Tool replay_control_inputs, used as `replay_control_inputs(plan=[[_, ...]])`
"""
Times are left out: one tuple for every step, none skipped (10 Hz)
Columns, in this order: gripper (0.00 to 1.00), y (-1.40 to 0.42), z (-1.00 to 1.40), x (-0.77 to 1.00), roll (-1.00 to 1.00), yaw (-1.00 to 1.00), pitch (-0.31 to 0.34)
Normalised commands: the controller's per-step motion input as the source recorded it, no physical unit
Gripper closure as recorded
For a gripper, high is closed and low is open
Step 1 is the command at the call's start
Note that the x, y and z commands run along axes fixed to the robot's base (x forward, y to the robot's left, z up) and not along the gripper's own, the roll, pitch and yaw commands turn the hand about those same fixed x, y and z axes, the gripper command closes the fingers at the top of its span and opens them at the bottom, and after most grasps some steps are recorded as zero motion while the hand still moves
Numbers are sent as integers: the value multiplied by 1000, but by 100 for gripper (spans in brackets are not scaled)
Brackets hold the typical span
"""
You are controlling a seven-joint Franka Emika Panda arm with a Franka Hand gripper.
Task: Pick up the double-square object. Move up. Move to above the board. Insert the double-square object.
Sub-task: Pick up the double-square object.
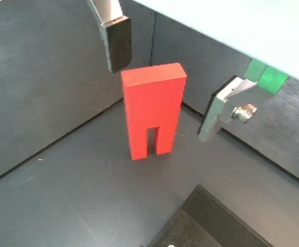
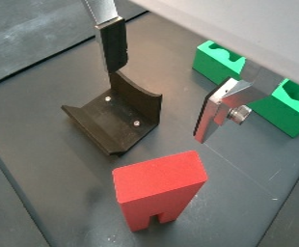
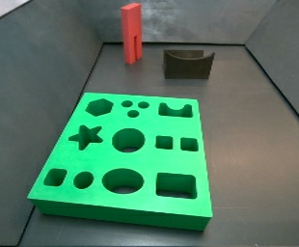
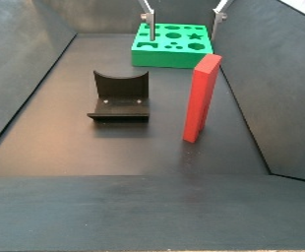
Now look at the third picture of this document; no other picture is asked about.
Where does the red double-square peg block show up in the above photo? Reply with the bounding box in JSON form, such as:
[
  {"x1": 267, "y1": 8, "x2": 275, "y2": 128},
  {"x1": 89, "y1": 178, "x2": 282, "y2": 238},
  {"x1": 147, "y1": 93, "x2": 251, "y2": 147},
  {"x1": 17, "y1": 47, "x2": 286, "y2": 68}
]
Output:
[{"x1": 121, "y1": 3, "x2": 141, "y2": 65}]

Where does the green foam shape board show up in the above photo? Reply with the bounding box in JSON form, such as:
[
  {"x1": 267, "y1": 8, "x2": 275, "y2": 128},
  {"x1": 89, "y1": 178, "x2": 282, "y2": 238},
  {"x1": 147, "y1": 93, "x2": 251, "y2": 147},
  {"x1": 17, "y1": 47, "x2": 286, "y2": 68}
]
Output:
[{"x1": 28, "y1": 93, "x2": 212, "y2": 231}]

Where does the black curved holder block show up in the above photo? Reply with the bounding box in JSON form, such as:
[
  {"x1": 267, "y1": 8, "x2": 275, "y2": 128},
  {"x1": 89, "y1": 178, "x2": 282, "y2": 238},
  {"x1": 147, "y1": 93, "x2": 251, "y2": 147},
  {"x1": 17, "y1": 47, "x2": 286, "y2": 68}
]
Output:
[{"x1": 164, "y1": 49, "x2": 215, "y2": 79}]

